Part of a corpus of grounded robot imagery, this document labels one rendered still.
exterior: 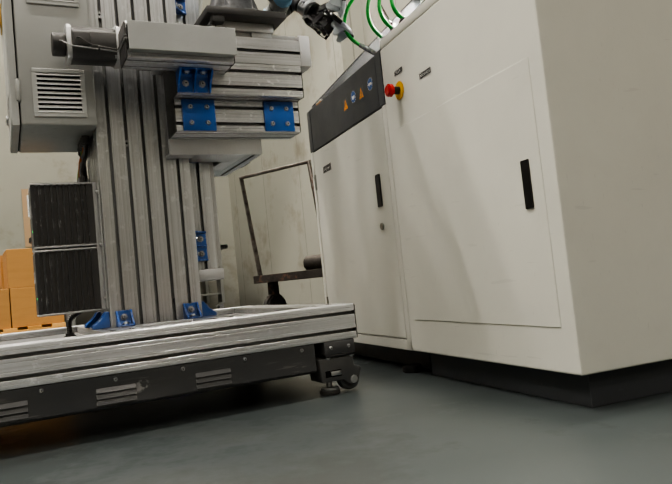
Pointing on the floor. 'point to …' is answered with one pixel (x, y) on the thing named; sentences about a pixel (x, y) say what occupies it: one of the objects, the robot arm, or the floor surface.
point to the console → (538, 185)
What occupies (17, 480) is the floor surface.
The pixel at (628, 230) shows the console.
